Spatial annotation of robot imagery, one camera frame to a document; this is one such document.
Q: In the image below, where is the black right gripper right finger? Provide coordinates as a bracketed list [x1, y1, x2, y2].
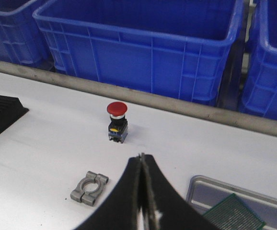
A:
[141, 153, 218, 230]

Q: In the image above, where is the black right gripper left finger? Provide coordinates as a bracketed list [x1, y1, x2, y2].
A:
[77, 157, 141, 230]

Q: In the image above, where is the green circuit board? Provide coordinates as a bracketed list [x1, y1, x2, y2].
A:
[203, 194, 265, 230]

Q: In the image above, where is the silver metal tray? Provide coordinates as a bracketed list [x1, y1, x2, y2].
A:
[186, 175, 277, 230]

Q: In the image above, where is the black slotted board rack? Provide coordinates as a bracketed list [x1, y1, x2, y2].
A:
[0, 95, 29, 134]

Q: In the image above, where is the grey metal clamp block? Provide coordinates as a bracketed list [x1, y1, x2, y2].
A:
[70, 171, 109, 206]

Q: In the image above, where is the red emergency stop button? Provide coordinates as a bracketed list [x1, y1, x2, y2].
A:
[107, 102, 128, 143]

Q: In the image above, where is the right blue plastic crate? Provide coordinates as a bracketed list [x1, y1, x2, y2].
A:
[239, 0, 277, 120]

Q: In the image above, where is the blue plastic crate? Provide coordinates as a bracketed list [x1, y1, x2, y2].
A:
[33, 0, 244, 105]
[239, 0, 277, 120]
[0, 0, 53, 69]

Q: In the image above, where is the centre blue plastic crate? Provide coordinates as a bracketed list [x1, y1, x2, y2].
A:
[33, 0, 244, 105]

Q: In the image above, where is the left blue plastic crate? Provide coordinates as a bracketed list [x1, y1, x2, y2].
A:
[0, 0, 53, 69]

